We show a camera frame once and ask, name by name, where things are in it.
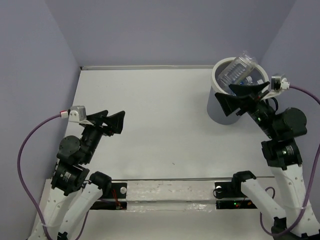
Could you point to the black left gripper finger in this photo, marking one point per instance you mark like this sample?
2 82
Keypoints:
97 118
115 122

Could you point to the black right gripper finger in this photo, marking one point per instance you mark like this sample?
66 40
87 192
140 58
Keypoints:
231 103
244 90

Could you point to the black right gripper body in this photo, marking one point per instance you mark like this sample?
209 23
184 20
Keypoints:
263 113

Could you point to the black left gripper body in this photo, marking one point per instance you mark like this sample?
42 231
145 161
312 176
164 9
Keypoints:
93 134

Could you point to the clear crushed bottle white cap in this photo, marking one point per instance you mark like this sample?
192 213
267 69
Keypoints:
251 82

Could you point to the large clear yellow label bottle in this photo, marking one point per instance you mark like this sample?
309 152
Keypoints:
239 68

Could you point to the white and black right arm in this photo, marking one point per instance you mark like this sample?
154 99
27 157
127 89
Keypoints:
295 220

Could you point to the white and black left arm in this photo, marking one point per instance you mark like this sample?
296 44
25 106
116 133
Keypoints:
73 189

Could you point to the grey bin white rim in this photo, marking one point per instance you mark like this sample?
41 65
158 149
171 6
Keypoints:
216 101

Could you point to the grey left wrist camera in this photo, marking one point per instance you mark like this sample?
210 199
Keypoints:
76 114

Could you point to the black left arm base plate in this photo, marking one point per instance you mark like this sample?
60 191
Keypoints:
114 200

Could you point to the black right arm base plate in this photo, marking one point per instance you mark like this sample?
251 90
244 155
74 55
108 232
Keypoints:
228 198

